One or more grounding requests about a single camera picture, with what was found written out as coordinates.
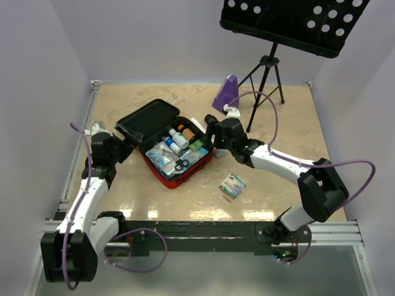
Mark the black microphone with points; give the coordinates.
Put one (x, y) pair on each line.
(209, 118)

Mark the bandage packets pile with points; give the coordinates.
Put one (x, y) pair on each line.
(232, 187)

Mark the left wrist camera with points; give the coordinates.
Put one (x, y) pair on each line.
(97, 127)

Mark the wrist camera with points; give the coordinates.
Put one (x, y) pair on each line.
(231, 111)
(97, 127)

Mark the small blue label bottle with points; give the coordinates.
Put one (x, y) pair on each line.
(172, 145)

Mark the green small box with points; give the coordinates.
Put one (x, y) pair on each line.
(194, 146)

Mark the purple metronome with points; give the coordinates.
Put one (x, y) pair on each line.
(227, 92)

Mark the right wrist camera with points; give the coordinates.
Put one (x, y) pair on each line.
(231, 111)

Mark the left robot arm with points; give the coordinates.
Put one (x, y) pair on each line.
(70, 253)

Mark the brown medicine bottle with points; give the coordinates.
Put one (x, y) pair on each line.
(187, 133)

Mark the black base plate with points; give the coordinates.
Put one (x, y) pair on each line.
(257, 237)

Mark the black music stand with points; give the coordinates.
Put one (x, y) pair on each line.
(317, 27)

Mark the red black medicine case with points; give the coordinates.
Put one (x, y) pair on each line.
(154, 120)

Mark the black handled scissors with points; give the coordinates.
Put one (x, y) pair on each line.
(180, 165)

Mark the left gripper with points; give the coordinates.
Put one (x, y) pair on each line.
(127, 145)

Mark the white gauze packet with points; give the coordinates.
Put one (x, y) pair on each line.
(171, 170)

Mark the blue pouch packet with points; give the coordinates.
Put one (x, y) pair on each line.
(191, 157)

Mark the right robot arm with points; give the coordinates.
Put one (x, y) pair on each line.
(320, 187)

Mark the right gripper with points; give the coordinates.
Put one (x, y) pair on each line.
(207, 140)

